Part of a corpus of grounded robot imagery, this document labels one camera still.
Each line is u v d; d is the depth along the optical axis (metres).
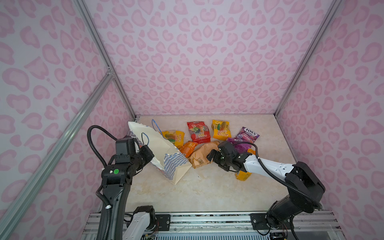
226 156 0.69
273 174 0.47
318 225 0.73
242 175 0.82
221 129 1.02
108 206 0.39
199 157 0.90
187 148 0.93
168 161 0.70
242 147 0.88
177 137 1.01
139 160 0.56
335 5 0.69
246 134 1.04
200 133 1.03
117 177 0.43
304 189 0.44
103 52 0.84
